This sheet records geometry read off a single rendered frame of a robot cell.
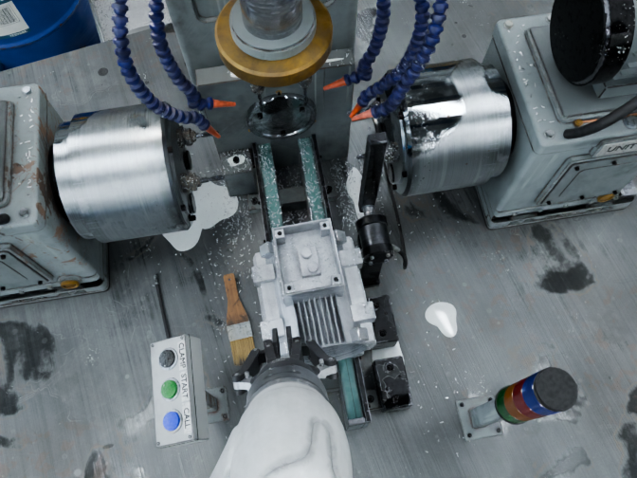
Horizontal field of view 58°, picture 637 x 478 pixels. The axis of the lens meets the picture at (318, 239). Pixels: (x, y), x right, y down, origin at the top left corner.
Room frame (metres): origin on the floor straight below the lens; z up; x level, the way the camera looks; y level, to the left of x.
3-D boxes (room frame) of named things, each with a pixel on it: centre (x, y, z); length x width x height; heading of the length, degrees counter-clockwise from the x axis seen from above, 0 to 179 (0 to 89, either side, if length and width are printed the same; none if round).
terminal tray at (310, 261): (0.33, 0.02, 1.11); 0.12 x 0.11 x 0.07; 10
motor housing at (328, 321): (0.29, 0.01, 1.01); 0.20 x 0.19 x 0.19; 10
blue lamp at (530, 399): (0.11, -0.32, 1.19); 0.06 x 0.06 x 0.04
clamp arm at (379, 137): (0.49, -0.09, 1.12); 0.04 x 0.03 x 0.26; 9
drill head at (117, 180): (0.54, 0.41, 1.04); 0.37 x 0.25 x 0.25; 99
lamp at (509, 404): (0.11, -0.32, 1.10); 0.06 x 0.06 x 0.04
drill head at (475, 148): (0.65, -0.27, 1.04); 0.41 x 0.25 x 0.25; 99
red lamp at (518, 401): (0.11, -0.32, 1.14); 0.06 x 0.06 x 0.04
